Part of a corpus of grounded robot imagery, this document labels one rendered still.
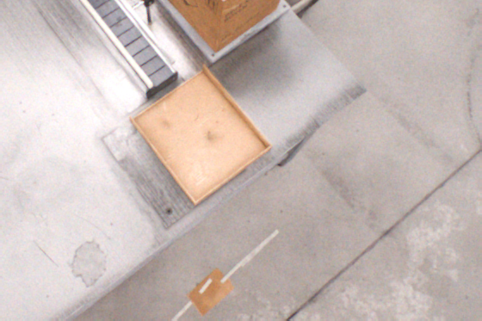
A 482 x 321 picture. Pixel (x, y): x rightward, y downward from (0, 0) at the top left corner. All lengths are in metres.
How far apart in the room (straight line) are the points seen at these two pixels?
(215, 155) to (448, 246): 1.33
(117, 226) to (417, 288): 1.41
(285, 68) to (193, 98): 0.28
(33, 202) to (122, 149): 0.27
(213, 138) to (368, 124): 1.18
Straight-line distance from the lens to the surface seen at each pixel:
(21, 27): 1.57
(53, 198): 1.36
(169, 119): 1.37
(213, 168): 1.34
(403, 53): 2.62
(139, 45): 1.42
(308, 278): 2.20
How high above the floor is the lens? 2.13
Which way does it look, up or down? 71 degrees down
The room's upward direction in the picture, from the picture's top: straight up
